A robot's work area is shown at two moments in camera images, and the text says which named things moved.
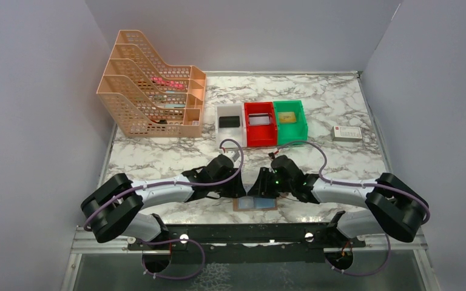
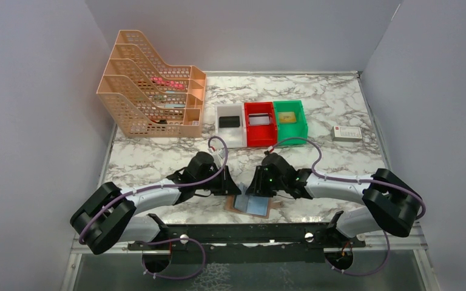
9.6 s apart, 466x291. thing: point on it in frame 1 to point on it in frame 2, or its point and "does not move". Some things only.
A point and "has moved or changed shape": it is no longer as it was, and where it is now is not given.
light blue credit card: [264, 203] has moved or changed shape
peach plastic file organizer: [146, 97] does not move
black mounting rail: [245, 242] does not move
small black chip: [230, 121] does not move
